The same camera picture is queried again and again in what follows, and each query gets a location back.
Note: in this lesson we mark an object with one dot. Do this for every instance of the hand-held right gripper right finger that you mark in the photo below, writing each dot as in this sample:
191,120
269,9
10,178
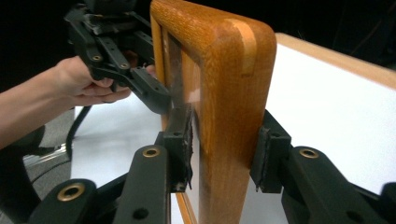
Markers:
274,155

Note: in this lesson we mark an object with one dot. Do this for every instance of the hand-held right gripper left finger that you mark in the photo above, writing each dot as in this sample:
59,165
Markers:
174,149

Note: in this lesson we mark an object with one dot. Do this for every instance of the wooden picture frame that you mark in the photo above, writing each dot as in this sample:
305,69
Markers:
224,93

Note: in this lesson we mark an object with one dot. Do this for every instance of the metal floor rail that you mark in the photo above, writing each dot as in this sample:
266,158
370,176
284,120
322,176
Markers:
46,157

